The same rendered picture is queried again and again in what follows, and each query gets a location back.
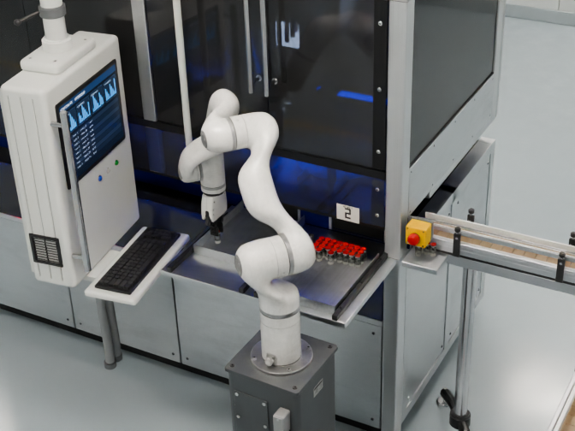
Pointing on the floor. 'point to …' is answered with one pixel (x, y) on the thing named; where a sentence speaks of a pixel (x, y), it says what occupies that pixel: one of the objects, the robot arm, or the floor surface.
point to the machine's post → (396, 205)
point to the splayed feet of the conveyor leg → (453, 410)
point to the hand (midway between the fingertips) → (216, 228)
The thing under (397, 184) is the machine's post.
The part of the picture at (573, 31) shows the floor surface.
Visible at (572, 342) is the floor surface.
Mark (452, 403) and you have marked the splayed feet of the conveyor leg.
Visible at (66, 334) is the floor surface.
